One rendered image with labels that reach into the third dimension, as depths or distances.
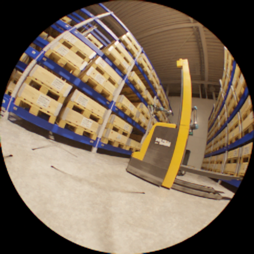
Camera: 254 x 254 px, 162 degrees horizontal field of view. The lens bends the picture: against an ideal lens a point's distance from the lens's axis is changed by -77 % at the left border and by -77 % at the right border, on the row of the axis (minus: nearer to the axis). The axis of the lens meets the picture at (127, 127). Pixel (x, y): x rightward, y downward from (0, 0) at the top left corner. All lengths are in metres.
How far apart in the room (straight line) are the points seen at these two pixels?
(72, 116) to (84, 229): 1.49
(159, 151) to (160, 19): 7.39
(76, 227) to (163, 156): 1.16
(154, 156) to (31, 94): 2.00
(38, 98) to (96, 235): 1.59
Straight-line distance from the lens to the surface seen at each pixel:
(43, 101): 1.56
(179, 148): 1.28
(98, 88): 1.84
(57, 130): 1.65
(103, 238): 0.48
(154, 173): 1.28
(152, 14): 7.61
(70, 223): 0.49
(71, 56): 1.86
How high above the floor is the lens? 0.42
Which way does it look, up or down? 11 degrees up
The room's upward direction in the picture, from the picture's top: 20 degrees clockwise
